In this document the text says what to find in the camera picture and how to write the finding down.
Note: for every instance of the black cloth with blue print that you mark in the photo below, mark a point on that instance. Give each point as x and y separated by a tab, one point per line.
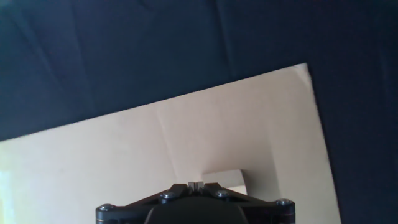
186	46

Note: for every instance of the small wooden block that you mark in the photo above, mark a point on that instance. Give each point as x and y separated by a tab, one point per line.
224	179

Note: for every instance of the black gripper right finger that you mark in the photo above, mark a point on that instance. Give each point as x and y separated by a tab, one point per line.
214	189

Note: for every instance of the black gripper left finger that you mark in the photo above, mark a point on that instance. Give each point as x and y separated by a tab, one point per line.
174	189

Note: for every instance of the brown cardboard sheet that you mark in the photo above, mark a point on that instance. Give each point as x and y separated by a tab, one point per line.
93	155

